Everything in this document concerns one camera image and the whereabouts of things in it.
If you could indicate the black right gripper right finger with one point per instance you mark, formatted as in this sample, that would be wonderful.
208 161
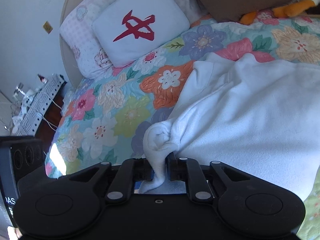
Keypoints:
189 171

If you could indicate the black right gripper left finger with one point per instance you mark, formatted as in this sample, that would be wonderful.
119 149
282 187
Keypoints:
123 185

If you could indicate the white fleece garment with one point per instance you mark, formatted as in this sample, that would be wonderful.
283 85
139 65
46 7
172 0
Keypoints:
261 118

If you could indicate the dark wooden nightstand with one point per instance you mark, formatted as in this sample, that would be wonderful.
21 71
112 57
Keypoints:
50 117

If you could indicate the patterned nightstand cloth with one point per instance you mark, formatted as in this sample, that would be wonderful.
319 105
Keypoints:
34 105

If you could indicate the floral quilted bedspread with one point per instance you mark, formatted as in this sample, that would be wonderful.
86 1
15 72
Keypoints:
106 118

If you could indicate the pink patterned white pillow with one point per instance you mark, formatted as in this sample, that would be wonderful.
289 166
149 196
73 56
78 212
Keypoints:
92 59

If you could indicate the white pillow red symbol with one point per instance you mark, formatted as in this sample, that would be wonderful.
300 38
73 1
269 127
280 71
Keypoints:
129 29

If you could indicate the orange white plush toy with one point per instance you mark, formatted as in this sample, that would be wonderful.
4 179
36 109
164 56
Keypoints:
294 9

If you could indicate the yellow wall sticker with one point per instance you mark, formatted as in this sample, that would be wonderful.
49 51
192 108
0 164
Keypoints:
47 27

